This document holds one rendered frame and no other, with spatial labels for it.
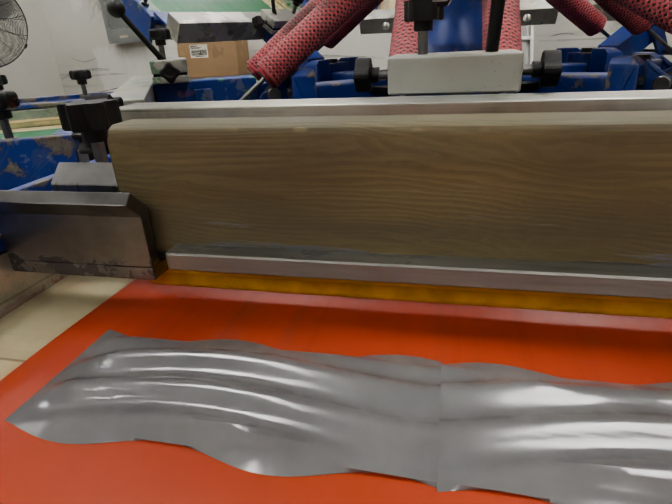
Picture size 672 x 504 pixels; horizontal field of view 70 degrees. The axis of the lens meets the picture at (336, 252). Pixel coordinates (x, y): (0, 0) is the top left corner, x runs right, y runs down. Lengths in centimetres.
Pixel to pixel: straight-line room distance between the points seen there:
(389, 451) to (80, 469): 11
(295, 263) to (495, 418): 12
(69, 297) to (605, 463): 30
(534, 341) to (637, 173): 9
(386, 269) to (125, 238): 14
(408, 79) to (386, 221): 28
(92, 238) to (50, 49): 547
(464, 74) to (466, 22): 52
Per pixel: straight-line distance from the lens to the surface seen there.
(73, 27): 559
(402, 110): 45
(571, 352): 26
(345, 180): 24
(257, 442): 20
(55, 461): 23
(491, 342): 25
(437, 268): 23
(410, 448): 19
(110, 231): 29
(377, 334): 25
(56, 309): 34
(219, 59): 434
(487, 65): 50
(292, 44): 87
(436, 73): 50
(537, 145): 23
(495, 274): 23
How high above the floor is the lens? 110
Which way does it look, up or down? 24 degrees down
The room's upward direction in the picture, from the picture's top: 3 degrees counter-clockwise
